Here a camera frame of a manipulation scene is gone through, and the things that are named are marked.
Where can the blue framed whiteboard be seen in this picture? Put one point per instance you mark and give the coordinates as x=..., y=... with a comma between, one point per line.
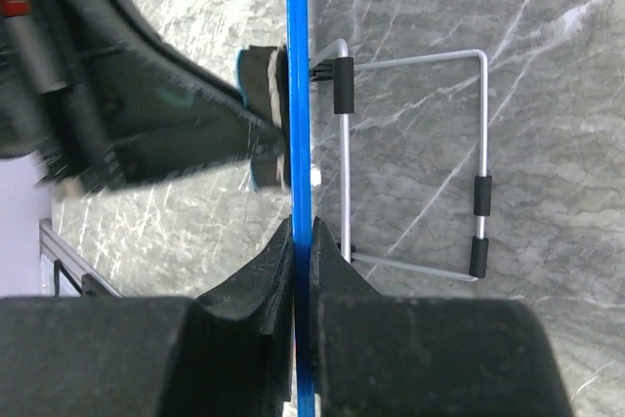
x=301, y=192

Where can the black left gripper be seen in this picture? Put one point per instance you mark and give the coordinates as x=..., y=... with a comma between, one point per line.
x=92, y=88

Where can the silver wire whiteboard stand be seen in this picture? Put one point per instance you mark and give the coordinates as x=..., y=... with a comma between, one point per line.
x=404, y=176

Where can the blue black whiteboard eraser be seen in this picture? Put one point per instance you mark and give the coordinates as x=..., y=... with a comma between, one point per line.
x=262, y=79

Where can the aluminium front rail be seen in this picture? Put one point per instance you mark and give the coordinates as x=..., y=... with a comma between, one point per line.
x=64, y=272

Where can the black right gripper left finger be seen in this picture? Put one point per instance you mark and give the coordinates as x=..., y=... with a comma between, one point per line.
x=227, y=352

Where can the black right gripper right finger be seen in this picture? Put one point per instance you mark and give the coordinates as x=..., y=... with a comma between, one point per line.
x=377, y=355

